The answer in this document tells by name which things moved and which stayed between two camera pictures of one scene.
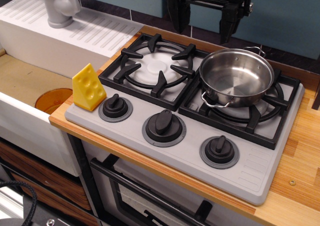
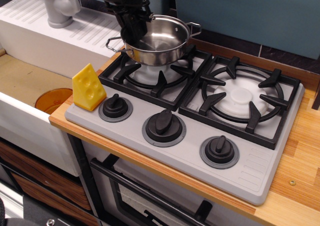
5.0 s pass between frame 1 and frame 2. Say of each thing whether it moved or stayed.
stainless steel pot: moved
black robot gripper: moved
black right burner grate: stayed
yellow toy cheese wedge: stayed
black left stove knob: stayed
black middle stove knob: stayed
